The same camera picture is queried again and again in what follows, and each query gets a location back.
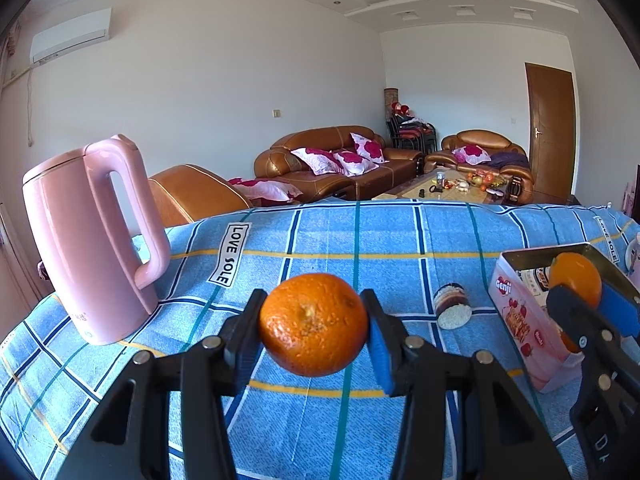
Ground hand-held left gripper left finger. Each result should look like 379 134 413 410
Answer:
55 288 268 480

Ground stacked dark chairs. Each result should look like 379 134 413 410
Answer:
386 115 438 153

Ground brown wooden door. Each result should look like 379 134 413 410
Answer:
525 62 575 205

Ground coffee table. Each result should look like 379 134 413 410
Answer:
372 167 508 206

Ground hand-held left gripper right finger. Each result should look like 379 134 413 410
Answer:
360 289 573 480

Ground pink electric kettle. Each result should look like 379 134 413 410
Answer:
22 134 171 346

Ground white magenta flower pillow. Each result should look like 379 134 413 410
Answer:
452 145 492 165
331 149 378 176
291 147 341 176
227 176 303 205
350 132 390 163

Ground blue plaid tablecloth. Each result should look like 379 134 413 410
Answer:
0 199 640 480

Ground brown leather three-seat sofa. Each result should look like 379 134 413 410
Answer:
254 126 426 203

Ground pink tin box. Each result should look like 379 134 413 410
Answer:
489 242 632 393

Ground white air conditioner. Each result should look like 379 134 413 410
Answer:
30 7 111 65

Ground orange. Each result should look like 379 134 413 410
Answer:
550 252 603 311
258 273 370 377

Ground purple blanket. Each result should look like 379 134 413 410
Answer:
490 151 530 171

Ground brown leather armchair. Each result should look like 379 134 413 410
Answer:
425 130 535 203

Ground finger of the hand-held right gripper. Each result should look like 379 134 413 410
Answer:
546 285 623 361
600 276 640 339

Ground small glass jar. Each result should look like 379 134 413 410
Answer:
434 284 472 330

